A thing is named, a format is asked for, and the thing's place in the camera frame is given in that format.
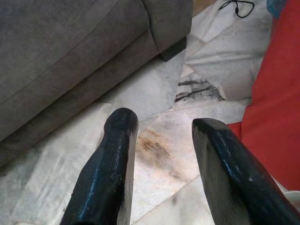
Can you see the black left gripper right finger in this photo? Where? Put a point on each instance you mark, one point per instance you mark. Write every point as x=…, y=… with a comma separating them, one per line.
x=234, y=178

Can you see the blue cloth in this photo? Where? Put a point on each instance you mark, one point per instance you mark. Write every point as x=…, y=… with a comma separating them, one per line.
x=277, y=7

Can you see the white object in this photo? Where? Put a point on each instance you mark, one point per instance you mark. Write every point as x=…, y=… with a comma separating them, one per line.
x=293, y=197

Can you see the grey fabric sofa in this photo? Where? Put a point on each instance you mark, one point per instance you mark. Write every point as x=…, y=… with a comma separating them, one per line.
x=70, y=51

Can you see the black sofa leg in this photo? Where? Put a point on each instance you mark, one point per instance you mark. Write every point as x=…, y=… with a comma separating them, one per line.
x=174, y=49

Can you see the red pillow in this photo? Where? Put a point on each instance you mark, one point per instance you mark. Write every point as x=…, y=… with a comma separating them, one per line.
x=279, y=105

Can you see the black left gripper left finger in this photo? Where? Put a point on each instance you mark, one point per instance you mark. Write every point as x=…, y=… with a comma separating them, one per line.
x=107, y=173

